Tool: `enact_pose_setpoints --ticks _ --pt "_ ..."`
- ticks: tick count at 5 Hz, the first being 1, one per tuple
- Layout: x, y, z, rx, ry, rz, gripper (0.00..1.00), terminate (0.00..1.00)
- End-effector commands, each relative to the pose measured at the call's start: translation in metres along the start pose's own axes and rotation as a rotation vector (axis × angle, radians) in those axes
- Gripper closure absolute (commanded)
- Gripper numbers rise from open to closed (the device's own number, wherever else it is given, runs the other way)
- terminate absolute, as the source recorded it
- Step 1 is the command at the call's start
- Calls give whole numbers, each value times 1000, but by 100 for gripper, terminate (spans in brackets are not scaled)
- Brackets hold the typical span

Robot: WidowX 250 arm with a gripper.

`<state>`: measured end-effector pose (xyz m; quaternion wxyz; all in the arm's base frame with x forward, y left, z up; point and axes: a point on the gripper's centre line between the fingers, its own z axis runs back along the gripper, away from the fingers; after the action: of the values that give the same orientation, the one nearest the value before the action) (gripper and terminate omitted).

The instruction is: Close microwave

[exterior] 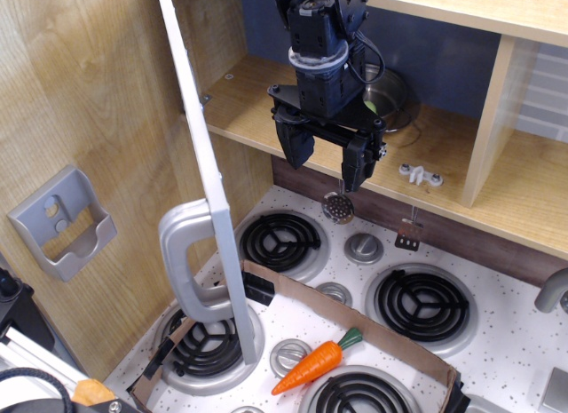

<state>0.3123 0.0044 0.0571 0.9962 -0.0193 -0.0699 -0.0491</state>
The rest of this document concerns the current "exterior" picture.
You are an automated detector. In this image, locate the orange object bottom left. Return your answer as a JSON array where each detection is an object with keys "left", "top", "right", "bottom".
[{"left": 71, "top": 378, "right": 116, "bottom": 407}]

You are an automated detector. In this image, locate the black burner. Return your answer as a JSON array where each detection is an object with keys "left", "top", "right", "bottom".
[
  {"left": 162, "top": 319, "right": 257, "bottom": 396},
  {"left": 235, "top": 210, "right": 330, "bottom": 282},
  {"left": 297, "top": 365, "right": 422, "bottom": 413},
  {"left": 364, "top": 263, "right": 478, "bottom": 358}
]

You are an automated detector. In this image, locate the black device at left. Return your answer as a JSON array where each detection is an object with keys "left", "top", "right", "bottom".
[{"left": 1, "top": 268, "right": 55, "bottom": 352}]

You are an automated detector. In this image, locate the lower grey stove knob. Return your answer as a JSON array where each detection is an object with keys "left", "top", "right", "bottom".
[{"left": 270, "top": 338, "right": 312, "bottom": 378}]

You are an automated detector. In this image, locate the grey wall phone holder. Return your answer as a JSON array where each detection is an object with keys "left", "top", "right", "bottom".
[{"left": 8, "top": 165, "right": 117, "bottom": 282}]

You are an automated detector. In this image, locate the black cable bottom left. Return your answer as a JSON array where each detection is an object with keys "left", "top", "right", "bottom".
[{"left": 0, "top": 366, "right": 74, "bottom": 413}]

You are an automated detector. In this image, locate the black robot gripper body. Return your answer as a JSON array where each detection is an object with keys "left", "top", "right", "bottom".
[{"left": 268, "top": 68, "right": 386, "bottom": 161}]

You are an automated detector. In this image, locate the front right black burner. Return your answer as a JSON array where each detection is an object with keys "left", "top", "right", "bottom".
[{"left": 297, "top": 365, "right": 422, "bottom": 413}]

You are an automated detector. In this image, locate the round steel skimmer utensil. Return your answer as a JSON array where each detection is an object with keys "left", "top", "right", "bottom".
[{"left": 321, "top": 179, "right": 354, "bottom": 225}]

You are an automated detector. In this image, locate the front left black burner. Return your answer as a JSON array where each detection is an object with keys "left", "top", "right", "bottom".
[{"left": 162, "top": 319, "right": 257, "bottom": 396}]

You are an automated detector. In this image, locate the back left black burner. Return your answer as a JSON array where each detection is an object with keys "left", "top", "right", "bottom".
[{"left": 235, "top": 210, "right": 330, "bottom": 282}]

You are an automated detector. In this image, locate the grey toy microwave door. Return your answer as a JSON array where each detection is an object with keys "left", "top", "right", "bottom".
[{"left": 159, "top": 0, "right": 259, "bottom": 365}]

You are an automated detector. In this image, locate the orange toy carrot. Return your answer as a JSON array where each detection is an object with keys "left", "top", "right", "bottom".
[{"left": 271, "top": 328, "right": 363, "bottom": 396}]

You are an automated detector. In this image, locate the green toy vegetable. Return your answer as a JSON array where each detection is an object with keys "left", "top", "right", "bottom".
[{"left": 365, "top": 100, "right": 376, "bottom": 113}]

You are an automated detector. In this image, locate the grey stove knob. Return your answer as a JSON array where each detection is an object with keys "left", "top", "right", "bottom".
[
  {"left": 270, "top": 338, "right": 312, "bottom": 378},
  {"left": 316, "top": 282, "right": 352, "bottom": 307},
  {"left": 344, "top": 233, "right": 384, "bottom": 265}
]

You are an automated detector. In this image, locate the back right black burner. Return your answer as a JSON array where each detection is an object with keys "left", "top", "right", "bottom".
[{"left": 364, "top": 263, "right": 478, "bottom": 358}]

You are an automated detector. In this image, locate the small steel spatula utensil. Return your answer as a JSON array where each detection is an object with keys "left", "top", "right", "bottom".
[{"left": 395, "top": 206, "right": 423, "bottom": 251}]

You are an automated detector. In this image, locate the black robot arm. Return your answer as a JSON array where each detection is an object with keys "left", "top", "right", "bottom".
[{"left": 268, "top": 0, "right": 386, "bottom": 192}]

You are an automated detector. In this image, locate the upper grey stove knob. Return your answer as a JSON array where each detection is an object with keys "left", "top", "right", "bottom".
[{"left": 344, "top": 233, "right": 384, "bottom": 265}]

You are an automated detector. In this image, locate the middle grey stove knob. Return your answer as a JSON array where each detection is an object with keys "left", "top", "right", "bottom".
[{"left": 316, "top": 282, "right": 352, "bottom": 307}]

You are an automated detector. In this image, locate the steel pot in microwave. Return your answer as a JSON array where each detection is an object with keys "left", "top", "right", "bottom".
[{"left": 363, "top": 69, "right": 414, "bottom": 133}]

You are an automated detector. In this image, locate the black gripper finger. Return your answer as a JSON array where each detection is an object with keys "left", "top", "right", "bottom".
[
  {"left": 275, "top": 121, "right": 315, "bottom": 170},
  {"left": 342, "top": 135, "right": 376, "bottom": 192}
]

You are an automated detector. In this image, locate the grey toy faucet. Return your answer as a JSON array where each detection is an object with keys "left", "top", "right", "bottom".
[{"left": 534, "top": 268, "right": 568, "bottom": 314}]

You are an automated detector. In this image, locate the white plastic door latch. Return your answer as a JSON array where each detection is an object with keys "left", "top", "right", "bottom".
[{"left": 398, "top": 163, "right": 444, "bottom": 187}]

